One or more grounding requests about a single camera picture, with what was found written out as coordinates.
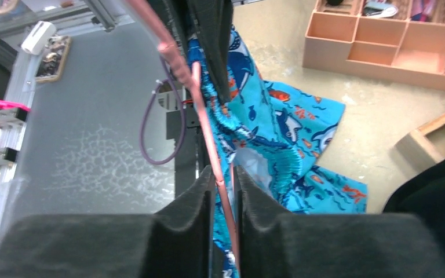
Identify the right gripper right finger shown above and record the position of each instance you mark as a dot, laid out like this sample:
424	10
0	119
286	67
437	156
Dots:
274	242

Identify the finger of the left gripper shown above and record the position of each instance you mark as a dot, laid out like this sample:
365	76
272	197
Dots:
211	22

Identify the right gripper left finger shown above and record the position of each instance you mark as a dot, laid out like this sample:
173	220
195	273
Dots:
176	241

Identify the pink wire hanger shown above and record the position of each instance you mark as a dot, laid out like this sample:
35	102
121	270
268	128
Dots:
190	78

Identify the blue shark print shorts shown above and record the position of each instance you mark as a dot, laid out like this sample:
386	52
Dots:
276	132

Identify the wooden clothes rack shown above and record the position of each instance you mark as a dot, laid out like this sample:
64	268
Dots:
424	146

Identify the peach plastic file organizer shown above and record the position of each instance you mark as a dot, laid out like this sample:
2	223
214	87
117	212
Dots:
397	41

